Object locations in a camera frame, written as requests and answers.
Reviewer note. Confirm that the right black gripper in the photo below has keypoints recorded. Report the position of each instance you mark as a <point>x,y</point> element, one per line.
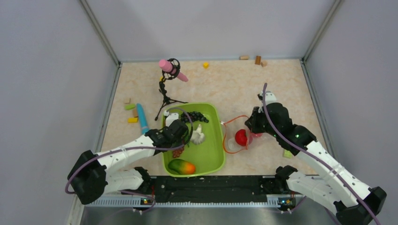
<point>252,121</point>

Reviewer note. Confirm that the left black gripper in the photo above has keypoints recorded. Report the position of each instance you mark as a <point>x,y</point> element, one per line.
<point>179,143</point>

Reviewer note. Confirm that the white garlic bulb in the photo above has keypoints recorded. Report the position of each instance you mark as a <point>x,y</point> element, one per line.
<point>198,137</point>

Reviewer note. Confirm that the red tomato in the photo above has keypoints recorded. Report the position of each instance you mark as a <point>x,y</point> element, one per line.
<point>241,137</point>

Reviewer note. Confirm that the clear zip top bag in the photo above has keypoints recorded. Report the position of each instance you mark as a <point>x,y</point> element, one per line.
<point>231,126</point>

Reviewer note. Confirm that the black grape bunch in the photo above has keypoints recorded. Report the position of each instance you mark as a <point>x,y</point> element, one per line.
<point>193,117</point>

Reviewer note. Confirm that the green plastic tray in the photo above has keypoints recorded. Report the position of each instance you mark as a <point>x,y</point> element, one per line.
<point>203,154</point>

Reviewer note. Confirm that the red grape bunch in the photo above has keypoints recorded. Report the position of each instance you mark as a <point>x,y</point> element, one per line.
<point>178,152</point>

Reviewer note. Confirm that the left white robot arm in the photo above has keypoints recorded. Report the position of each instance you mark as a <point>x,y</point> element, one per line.
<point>96,174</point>

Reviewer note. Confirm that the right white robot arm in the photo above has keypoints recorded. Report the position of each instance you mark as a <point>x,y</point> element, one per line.
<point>352,201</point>

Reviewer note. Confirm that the green orange mango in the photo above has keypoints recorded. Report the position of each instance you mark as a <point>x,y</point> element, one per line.
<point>182,167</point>

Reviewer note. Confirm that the light green lego brick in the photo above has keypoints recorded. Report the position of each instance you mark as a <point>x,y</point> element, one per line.
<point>287,154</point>

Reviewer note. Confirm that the tan wooden block left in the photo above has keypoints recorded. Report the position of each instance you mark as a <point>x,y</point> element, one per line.
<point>134,113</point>

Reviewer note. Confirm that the yellow rectangular block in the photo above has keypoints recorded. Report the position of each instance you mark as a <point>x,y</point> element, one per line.
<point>132,120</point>

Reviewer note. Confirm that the green cylinder block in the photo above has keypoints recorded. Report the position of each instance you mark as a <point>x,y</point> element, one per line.
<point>129,107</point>

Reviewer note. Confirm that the brown wooden block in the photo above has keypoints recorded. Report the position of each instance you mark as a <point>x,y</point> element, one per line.
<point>257,60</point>

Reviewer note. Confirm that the wooden cylinder block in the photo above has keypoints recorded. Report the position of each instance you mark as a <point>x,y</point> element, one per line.
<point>244,57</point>

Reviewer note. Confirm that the pink toy microphone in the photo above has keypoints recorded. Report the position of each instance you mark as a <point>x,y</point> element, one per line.
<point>171,69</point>

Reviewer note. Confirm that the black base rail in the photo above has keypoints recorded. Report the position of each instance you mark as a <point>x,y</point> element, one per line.
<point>213,189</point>

